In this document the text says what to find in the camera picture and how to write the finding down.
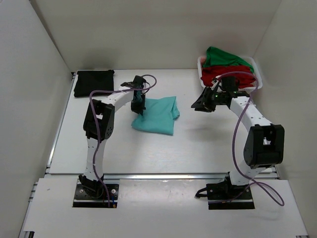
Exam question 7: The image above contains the green t shirt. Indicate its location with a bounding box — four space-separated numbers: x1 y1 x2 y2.
203 47 254 73

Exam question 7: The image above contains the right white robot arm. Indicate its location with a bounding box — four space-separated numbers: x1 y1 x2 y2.
191 87 285 202

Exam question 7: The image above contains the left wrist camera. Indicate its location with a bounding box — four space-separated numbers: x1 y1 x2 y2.
120 75 147 90

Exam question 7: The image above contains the aluminium rail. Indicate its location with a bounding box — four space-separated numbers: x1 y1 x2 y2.
44 171 279 180

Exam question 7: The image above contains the red t shirt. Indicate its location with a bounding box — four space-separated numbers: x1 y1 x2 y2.
200 65 258 89

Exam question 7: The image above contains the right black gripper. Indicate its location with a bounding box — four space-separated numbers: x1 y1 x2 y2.
192 87 225 113

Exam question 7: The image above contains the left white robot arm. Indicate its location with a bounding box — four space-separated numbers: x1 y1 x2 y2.
79 87 146 199

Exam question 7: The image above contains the teal t shirt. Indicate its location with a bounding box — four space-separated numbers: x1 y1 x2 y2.
131 96 180 135

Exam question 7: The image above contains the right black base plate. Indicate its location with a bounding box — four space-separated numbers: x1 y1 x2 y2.
195 181 255 210

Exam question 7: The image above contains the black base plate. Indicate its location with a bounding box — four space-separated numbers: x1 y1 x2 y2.
72 180 119 209
195 181 255 210

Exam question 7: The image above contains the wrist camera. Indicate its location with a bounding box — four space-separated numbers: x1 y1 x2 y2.
120 75 147 90
211 76 238 92

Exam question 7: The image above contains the white plastic basket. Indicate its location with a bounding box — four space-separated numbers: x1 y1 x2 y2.
197 56 263 93

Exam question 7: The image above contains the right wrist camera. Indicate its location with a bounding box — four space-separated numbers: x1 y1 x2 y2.
211 76 238 92

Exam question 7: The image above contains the folded black t shirt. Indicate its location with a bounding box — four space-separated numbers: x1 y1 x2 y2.
74 70 114 98

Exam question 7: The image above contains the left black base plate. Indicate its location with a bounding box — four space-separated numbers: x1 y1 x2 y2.
72 180 119 209

